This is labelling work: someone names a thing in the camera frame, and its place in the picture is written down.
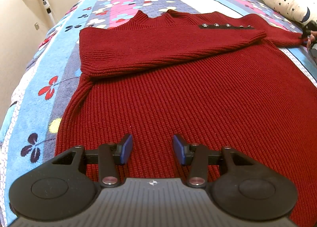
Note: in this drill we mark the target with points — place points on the red knit sweater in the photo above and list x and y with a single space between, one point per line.
215 80

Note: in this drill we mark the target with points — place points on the person's right hand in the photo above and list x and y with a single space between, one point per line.
311 40

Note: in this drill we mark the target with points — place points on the floral striped bed blanket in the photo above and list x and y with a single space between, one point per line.
29 131

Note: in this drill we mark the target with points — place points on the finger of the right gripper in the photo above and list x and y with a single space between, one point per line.
308 28

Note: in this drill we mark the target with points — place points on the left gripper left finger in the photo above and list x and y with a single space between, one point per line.
109 156

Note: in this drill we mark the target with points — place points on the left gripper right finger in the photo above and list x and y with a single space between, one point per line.
196 157

